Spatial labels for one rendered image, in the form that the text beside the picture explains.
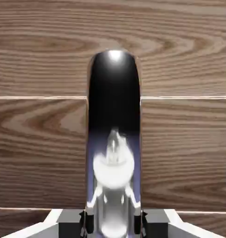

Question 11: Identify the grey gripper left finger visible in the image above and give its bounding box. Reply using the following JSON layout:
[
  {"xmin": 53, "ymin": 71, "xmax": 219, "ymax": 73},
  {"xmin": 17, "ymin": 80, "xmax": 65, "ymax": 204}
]
[{"xmin": 0, "ymin": 208, "xmax": 95, "ymax": 238}]

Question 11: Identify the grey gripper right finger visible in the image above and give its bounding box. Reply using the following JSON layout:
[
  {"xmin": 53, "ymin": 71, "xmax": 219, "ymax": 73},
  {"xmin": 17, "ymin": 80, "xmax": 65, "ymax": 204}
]
[{"xmin": 134, "ymin": 208, "xmax": 225, "ymax": 238}]

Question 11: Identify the curved shiny metal handle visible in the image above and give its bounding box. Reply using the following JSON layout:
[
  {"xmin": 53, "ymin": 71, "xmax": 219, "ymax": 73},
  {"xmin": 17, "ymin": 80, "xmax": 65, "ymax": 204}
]
[{"xmin": 85, "ymin": 48, "xmax": 143, "ymax": 238}]

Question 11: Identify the wooden cabinet door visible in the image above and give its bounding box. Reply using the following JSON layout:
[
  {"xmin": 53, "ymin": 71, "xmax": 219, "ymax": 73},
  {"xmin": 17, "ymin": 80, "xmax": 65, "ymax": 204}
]
[
  {"xmin": 0, "ymin": 98, "xmax": 226, "ymax": 212},
  {"xmin": 0, "ymin": 0, "xmax": 226, "ymax": 99},
  {"xmin": 0, "ymin": 207, "xmax": 226, "ymax": 238}
]

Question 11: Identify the wooden cabinet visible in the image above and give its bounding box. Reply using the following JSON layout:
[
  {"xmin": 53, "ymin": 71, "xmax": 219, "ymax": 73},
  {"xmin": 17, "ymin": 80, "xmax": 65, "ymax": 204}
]
[{"xmin": 0, "ymin": 0, "xmax": 226, "ymax": 238}]

